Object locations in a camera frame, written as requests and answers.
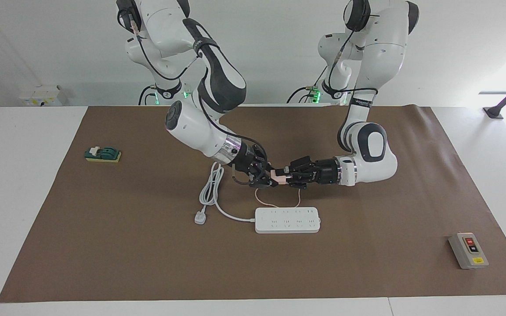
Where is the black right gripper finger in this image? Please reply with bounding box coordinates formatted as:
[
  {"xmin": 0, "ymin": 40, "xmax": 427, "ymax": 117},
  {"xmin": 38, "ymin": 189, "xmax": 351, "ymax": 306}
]
[
  {"xmin": 235, "ymin": 171, "xmax": 279, "ymax": 188},
  {"xmin": 257, "ymin": 149, "xmax": 275, "ymax": 176}
]

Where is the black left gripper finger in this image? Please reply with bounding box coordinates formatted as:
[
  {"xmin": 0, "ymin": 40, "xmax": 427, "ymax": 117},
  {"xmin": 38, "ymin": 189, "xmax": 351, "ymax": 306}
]
[
  {"xmin": 285, "ymin": 156, "xmax": 317, "ymax": 174},
  {"xmin": 287, "ymin": 173, "xmax": 318, "ymax": 189}
]

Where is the pink charging cable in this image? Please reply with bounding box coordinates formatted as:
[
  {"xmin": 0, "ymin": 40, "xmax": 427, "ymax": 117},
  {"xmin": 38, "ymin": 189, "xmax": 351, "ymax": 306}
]
[{"xmin": 255, "ymin": 187, "xmax": 302, "ymax": 209}]

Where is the white power strip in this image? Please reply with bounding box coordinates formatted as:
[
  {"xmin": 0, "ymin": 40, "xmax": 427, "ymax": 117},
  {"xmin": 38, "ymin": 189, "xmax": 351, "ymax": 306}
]
[{"xmin": 254, "ymin": 207, "xmax": 321, "ymax": 234}]

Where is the brown paper mat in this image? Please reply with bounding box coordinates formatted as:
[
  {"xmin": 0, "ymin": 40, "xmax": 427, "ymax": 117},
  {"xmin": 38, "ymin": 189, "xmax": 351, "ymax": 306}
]
[{"xmin": 0, "ymin": 104, "xmax": 506, "ymax": 303}]

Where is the white power cord with plug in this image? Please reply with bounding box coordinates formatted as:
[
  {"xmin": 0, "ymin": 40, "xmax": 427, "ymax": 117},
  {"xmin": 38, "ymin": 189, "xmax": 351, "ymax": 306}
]
[{"xmin": 194, "ymin": 161, "xmax": 257, "ymax": 225}]

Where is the black base cable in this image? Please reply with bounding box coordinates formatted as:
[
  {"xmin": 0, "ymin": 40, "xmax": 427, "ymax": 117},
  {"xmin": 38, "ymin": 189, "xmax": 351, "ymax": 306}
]
[
  {"xmin": 138, "ymin": 86, "xmax": 157, "ymax": 106},
  {"xmin": 286, "ymin": 86, "xmax": 319, "ymax": 104}
]

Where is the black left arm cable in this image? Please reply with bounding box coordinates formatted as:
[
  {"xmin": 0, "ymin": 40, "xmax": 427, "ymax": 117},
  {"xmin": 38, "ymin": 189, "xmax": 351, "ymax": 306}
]
[{"xmin": 327, "ymin": 13, "xmax": 379, "ymax": 95}]

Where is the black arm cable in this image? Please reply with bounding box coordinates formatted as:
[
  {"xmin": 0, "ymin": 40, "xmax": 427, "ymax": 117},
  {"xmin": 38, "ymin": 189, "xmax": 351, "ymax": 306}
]
[
  {"xmin": 327, "ymin": 13, "xmax": 379, "ymax": 95},
  {"xmin": 121, "ymin": 9, "xmax": 264, "ymax": 185}
]

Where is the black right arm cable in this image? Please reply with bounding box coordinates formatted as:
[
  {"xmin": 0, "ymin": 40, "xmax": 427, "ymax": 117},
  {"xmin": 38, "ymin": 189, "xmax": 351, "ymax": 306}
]
[{"xmin": 121, "ymin": 9, "xmax": 264, "ymax": 185}]

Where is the green knife switch yellow base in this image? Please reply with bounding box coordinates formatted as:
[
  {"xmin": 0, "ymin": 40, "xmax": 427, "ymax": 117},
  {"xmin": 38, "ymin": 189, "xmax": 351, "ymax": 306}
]
[{"xmin": 84, "ymin": 146, "xmax": 122, "ymax": 163}]

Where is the grey on-off switch box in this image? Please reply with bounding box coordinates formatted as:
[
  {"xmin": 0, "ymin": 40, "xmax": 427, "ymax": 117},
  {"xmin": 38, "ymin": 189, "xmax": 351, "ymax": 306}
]
[{"xmin": 448, "ymin": 232, "xmax": 489, "ymax": 269}]

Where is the white wall outlet box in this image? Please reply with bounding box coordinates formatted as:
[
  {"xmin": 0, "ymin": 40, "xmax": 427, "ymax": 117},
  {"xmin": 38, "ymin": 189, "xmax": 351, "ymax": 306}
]
[{"xmin": 19, "ymin": 86, "xmax": 62, "ymax": 107}]

